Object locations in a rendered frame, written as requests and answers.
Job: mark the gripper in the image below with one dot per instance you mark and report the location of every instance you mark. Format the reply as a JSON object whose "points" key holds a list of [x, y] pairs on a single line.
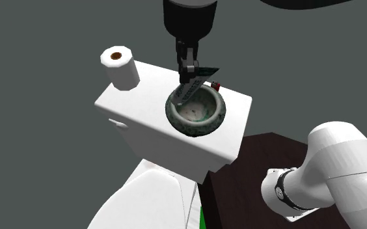
{"points": [[190, 22]]}

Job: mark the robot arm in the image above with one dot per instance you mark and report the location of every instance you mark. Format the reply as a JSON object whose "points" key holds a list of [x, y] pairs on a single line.
{"points": [[345, 165]]}

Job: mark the small red object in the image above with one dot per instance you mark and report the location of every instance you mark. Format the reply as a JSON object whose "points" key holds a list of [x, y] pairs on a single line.
{"points": [[215, 86]]}

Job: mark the green speckled ceramic bowl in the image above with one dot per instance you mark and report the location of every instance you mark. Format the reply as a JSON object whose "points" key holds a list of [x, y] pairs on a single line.
{"points": [[199, 130]]}

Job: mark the white toilet paper roll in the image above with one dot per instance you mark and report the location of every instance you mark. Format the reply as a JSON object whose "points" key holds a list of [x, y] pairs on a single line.
{"points": [[123, 74]]}

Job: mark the white green toothpaste tube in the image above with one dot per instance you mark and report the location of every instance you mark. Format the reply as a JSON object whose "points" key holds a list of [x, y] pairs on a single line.
{"points": [[190, 89]]}

